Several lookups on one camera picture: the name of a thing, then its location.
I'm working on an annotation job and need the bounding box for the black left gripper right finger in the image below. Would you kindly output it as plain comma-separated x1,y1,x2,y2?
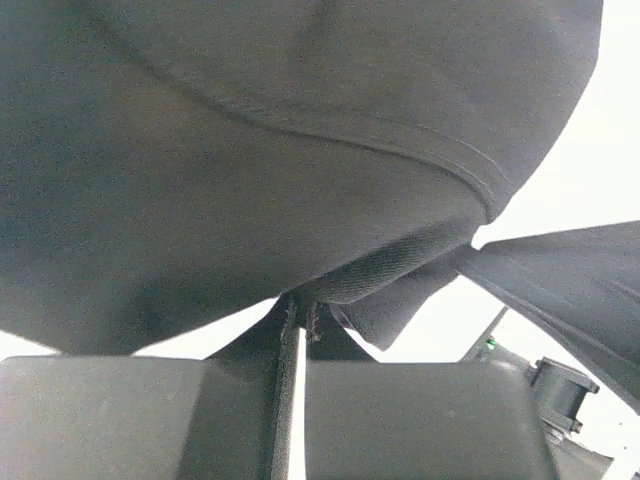
304,307,559,479

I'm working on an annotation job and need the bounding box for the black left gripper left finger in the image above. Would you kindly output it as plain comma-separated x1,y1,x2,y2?
1,296,298,479

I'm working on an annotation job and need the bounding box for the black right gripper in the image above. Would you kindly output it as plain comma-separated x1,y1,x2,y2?
462,307,613,479

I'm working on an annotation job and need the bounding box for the black skirt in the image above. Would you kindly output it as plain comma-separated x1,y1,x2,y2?
1,1,639,406

